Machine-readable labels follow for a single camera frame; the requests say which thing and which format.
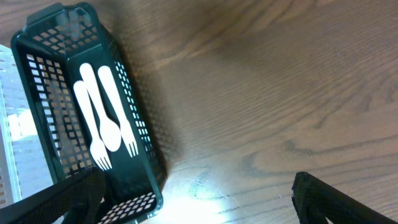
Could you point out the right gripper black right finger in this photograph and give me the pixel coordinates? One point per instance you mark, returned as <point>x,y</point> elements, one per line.
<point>317,202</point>

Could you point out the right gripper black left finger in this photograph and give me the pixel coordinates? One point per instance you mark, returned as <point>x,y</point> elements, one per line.
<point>77,197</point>

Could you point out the white plastic fork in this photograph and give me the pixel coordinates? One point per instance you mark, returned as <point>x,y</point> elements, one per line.
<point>97,147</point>
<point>109,85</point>

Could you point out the white plastic spoon group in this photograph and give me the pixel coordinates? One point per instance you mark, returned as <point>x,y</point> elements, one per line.
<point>108,129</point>

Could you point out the black plastic basket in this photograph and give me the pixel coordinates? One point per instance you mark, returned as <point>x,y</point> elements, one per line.
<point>48,52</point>

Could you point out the clear plastic basket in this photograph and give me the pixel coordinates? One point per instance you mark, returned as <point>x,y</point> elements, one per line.
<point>26,165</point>

